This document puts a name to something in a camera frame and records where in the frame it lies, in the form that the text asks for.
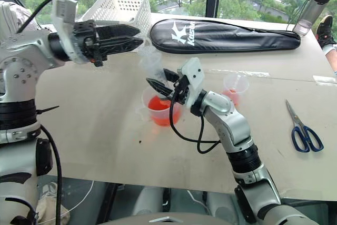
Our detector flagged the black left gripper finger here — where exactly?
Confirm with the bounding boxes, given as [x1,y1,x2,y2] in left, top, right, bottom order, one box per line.
[98,36,144,55]
[94,24,140,39]

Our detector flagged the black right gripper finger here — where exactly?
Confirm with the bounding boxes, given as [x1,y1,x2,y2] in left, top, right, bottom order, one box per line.
[163,68,180,84]
[146,77,175,100]

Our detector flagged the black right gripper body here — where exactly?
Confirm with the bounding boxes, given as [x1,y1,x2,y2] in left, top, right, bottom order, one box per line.
[170,73,192,105]

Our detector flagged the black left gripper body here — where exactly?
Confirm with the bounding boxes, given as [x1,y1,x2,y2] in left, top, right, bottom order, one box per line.
[72,19,108,67]

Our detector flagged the clear plastic bag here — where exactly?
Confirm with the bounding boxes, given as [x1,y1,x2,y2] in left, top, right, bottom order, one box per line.
[138,51,169,86]

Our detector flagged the clear cup with red liquid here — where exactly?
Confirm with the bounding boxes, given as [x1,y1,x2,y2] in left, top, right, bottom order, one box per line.
[135,86,185,128]
[221,74,250,107]

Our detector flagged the white plastic basket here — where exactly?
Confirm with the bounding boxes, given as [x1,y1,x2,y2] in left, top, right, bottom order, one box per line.
[75,0,153,49]

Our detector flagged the black racket bag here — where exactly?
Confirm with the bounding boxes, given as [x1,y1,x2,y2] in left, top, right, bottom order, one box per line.
[149,18,301,54]

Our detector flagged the clear tape strip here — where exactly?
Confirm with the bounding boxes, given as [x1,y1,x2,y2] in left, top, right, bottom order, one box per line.
[312,75,337,86]
[205,68,271,78]

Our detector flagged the grey cloth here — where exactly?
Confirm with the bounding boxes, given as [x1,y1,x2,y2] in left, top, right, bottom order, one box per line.
[0,0,37,35]

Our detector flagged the grey rounded shape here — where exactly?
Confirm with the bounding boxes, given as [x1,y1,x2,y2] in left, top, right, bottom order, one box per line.
[205,192,239,220]
[131,187,165,217]

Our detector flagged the clear bottle with black cap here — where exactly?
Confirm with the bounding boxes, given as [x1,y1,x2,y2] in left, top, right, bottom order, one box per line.
[286,0,334,37]

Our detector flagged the person's leg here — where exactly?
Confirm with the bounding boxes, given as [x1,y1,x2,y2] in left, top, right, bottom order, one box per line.
[325,45,337,75]

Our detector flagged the black sneaker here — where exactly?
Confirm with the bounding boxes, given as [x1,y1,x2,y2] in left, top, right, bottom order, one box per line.
[315,15,337,49]

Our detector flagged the beige cloth bag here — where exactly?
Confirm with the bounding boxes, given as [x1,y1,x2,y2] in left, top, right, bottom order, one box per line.
[35,182,71,225]

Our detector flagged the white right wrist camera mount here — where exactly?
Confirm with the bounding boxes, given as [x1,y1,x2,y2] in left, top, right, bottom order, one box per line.
[176,57,207,107]

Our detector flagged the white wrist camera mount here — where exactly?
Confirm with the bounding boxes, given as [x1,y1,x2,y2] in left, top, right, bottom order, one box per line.
[176,57,207,107]
[49,0,92,65]

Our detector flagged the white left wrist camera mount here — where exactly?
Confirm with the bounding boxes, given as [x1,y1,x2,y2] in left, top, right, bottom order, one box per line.
[49,0,92,65]

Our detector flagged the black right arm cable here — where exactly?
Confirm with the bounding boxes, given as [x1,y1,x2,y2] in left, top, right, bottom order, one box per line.
[169,95,222,154]

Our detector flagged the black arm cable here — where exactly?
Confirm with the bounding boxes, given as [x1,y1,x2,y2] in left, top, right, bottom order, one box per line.
[16,0,63,225]
[169,95,222,154]

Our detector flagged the blue handled scissors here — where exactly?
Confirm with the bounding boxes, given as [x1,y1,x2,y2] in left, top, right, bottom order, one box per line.
[285,99,324,153]

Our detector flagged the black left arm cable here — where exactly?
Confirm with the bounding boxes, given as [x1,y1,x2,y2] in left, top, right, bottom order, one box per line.
[16,0,63,225]

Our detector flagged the thin white cable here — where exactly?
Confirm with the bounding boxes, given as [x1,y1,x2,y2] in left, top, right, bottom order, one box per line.
[42,180,95,223]

